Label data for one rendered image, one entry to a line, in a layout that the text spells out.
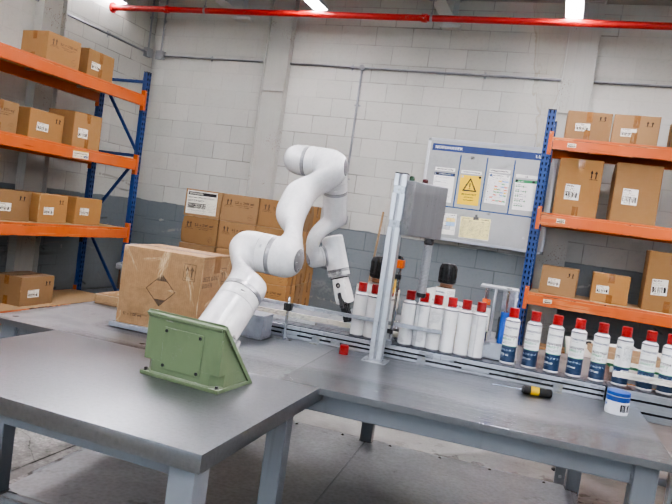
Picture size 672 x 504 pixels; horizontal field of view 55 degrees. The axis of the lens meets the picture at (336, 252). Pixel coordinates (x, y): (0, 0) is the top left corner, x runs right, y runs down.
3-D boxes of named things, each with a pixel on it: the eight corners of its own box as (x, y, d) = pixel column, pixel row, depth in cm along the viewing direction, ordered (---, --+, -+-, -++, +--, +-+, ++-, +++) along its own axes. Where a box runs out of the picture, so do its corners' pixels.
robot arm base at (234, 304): (242, 376, 179) (272, 326, 190) (233, 335, 165) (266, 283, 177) (183, 354, 184) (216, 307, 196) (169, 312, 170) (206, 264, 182)
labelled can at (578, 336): (579, 376, 228) (588, 319, 227) (580, 379, 223) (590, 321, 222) (564, 373, 229) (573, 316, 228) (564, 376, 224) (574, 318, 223)
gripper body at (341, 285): (344, 273, 243) (350, 303, 243) (351, 272, 253) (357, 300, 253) (326, 277, 246) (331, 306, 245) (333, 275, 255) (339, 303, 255)
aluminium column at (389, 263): (382, 360, 232) (410, 174, 229) (380, 362, 228) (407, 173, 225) (370, 358, 234) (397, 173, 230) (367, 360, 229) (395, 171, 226)
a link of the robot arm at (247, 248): (254, 286, 180) (291, 230, 195) (198, 272, 186) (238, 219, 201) (262, 314, 188) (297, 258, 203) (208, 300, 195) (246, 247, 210)
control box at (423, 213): (441, 240, 234) (448, 188, 233) (407, 236, 223) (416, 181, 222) (420, 237, 242) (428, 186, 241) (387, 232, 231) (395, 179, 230)
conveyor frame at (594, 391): (601, 393, 229) (603, 380, 228) (605, 401, 218) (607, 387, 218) (186, 312, 274) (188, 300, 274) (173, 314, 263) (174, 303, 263)
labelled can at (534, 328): (535, 368, 232) (544, 312, 231) (535, 371, 227) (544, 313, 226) (520, 365, 233) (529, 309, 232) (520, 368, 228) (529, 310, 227)
